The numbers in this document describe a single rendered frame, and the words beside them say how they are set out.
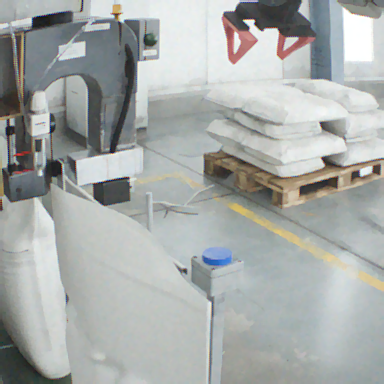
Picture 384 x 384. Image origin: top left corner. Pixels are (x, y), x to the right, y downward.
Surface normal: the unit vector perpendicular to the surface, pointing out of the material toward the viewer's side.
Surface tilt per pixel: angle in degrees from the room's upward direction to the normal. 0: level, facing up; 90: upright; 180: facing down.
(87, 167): 90
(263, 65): 90
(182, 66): 90
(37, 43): 90
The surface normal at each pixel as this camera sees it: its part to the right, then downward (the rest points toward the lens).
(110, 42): 0.53, 0.29
